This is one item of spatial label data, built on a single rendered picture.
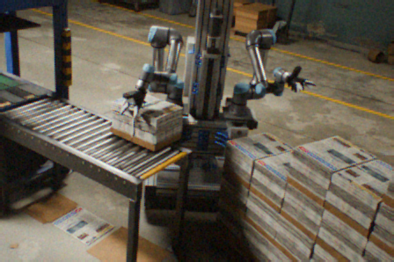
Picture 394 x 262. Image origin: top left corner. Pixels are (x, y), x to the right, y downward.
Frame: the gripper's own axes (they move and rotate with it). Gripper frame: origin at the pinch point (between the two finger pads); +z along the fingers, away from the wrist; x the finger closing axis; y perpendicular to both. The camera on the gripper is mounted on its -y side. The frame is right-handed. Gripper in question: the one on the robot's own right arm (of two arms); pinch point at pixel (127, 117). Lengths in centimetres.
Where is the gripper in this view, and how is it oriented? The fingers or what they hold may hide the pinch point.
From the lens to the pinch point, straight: 296.6
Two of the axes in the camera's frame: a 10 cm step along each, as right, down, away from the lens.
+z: -3.7, 9.3, -0.2
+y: 4.3, 1.9, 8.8
